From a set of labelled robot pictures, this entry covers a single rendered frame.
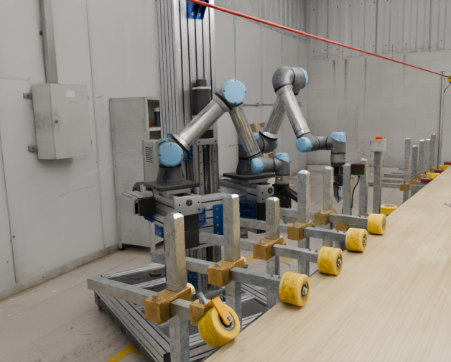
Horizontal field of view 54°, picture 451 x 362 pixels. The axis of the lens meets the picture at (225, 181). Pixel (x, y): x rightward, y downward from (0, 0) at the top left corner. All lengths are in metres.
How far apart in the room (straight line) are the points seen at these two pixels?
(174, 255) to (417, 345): 0.57
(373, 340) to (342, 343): 0.07
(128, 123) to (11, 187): 1.27
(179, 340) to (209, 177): 1.47
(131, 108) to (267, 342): 3.58
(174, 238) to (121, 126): 3.47
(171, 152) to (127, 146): 2.38
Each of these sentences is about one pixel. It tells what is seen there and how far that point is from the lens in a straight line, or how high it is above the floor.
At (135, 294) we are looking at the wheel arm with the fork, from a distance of 1.16.
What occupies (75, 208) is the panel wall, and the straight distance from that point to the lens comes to 4.28.
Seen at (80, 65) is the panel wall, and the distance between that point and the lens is 4.36.
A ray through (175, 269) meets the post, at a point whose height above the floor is 1.03.
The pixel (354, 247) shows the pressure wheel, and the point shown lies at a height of 0.92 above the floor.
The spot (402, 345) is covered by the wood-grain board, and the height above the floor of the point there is 0.90.
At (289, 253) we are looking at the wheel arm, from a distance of 1.45.
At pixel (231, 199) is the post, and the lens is 1.25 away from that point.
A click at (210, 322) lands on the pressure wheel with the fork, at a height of 0.96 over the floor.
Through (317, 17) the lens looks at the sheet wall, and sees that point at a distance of 10.34.
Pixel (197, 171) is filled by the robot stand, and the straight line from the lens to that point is 2.45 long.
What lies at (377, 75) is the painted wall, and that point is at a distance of 9.90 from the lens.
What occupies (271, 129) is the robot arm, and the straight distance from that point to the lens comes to 2.57.
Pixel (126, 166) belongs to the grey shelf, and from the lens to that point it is 4.50.
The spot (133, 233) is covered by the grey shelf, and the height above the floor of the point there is 0.20.
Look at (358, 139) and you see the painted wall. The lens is 9.97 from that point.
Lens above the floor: 1.40
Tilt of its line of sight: 9 degrees down
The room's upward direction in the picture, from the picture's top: 2 degrees counter-clockwise
